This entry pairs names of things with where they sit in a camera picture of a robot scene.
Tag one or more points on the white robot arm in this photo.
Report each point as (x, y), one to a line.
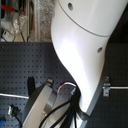
(80, 30)

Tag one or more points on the black perforated board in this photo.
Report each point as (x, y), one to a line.
(18, 61)

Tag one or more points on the metal cable clip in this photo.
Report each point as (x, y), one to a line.
(106, 87)

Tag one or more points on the cluttered shelf with wires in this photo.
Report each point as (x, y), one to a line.
(26, 20)

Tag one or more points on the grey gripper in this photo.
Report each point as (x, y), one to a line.
(42, 101)

